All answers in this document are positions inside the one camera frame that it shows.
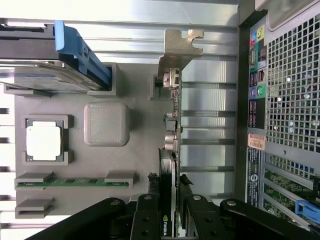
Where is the green RAM stick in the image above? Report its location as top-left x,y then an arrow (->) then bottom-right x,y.
16,177 -> 131,188

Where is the open black PC case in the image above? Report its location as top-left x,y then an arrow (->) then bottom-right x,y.
237,0 -> 320,232

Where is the silver CPU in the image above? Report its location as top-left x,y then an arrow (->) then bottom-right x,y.
26,119 -> 63,161

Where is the hard disk in blue caddy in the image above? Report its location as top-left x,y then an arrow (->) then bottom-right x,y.
0,20 -> 112,92

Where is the grey printed parts rack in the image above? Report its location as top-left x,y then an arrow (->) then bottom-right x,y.
3,62 -> 185,218

